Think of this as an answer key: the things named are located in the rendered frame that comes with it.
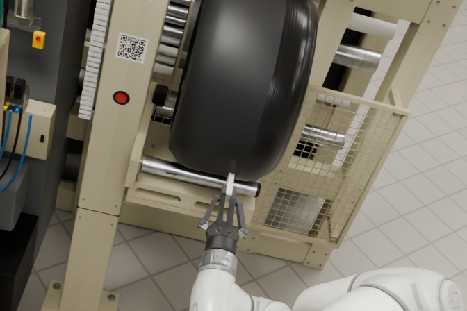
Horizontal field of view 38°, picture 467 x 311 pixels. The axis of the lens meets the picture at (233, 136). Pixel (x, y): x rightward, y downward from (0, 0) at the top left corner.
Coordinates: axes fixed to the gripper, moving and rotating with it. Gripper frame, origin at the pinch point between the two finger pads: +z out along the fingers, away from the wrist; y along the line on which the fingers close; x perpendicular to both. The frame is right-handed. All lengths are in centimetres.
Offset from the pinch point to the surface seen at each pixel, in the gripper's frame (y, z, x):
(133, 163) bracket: 25.4, 5.2, 7.0
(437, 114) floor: -153, 199, 155
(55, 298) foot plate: 42, 4, 103
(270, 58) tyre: -0.2, 15.1, -33.5
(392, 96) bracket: -56, 67, 19
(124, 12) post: 36, 26, -26
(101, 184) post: 33.5, 11.0, 29.9
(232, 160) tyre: 1.4, 2.1, -8.5
